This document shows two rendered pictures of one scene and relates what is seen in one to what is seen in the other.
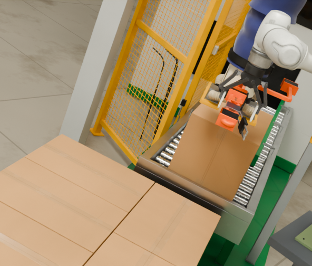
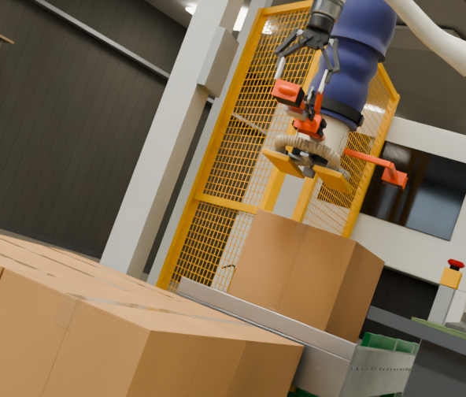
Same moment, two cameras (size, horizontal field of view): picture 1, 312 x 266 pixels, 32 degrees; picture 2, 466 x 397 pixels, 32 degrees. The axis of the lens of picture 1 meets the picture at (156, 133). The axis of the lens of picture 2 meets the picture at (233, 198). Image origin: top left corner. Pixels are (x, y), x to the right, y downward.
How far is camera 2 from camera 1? 1.41 m
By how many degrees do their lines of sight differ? 30
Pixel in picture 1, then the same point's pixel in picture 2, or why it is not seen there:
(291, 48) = not seen: outside the picture
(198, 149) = (268, 261)
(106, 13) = (151, 151)
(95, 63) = (132, 220)
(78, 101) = not seen: hidden behind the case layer
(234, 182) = (323, 305)
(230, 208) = (318, 339)
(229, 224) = (319, 366)
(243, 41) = (318, 78)
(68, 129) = not seen: hidden behind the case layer
